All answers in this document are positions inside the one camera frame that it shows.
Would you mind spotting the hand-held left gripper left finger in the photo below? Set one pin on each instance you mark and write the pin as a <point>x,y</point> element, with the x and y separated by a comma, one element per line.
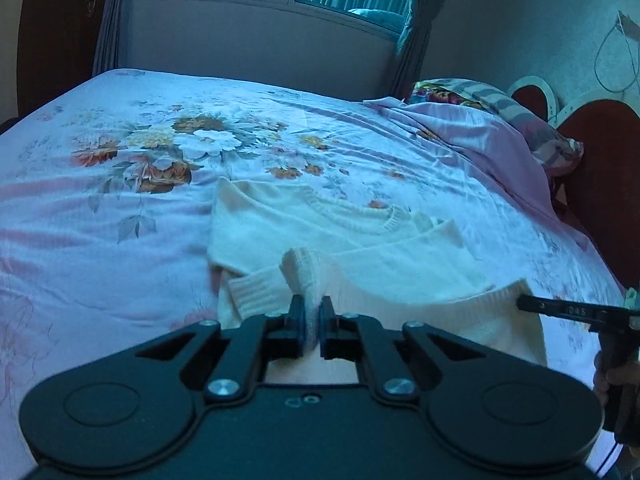
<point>299,327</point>

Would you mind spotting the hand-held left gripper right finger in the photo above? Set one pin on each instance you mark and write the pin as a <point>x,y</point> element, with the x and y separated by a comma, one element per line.
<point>326,327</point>

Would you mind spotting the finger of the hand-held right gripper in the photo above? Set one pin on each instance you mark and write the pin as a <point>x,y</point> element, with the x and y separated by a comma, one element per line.
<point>560,308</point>

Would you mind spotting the cream knitted sweater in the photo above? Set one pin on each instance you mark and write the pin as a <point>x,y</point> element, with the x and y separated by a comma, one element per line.
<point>400,280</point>

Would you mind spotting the person's right hand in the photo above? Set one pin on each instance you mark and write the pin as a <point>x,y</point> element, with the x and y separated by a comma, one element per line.
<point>612,379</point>

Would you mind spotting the red and white headboard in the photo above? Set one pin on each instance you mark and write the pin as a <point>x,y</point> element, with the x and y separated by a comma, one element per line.
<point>600,160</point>

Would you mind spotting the striped pillow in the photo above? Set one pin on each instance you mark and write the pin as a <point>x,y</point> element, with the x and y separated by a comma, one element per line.
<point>525,120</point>

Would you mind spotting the pink quilt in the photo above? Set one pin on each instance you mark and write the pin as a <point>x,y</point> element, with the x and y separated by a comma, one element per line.
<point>475,135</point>

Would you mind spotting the bed with floral sheet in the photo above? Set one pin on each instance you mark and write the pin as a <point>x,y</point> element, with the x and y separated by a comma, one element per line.
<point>75,235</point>

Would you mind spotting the grey curtain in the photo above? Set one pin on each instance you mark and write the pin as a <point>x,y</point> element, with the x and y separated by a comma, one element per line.
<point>415,50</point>
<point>107,35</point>

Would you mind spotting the teal cloth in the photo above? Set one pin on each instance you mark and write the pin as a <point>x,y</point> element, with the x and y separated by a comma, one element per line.
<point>375,17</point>

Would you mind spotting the dark wooden door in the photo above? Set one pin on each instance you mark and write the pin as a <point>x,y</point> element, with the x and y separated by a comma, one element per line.
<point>55,45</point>

